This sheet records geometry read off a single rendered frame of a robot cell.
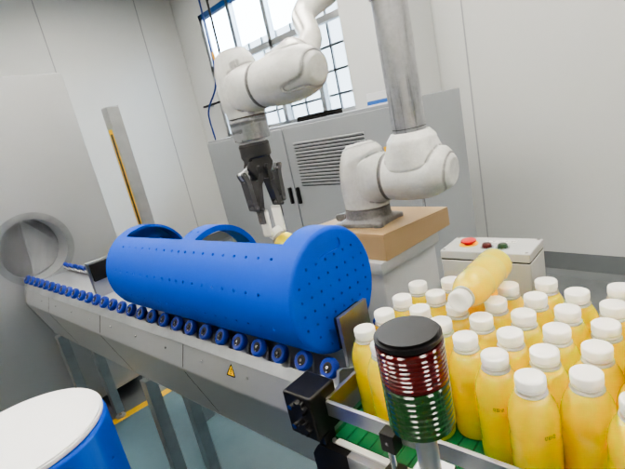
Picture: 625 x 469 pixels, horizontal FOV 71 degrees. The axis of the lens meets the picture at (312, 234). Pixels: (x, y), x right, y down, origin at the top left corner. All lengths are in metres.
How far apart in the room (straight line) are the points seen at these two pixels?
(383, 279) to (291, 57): 0.75
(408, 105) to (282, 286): 0.70
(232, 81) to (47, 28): 5.25
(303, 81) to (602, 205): 2.83
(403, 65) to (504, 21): 2.27
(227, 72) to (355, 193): 0.61
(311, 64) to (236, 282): 0.49
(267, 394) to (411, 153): 0.77
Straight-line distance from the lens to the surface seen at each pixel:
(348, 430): 0.90
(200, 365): 1.34
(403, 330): 0.43
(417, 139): 1.33
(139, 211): 2.29
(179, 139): 6.45
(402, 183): 1.36
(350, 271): 1.02
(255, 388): 1.16
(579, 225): 3.60
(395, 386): 0.42
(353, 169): 1.44
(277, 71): 0.95
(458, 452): 0.72
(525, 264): 1.03
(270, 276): 0.92
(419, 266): 1.54
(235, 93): 1.04
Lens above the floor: 1.46
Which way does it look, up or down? 15 degrees down
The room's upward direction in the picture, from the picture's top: 12 degrees counter-clockwise
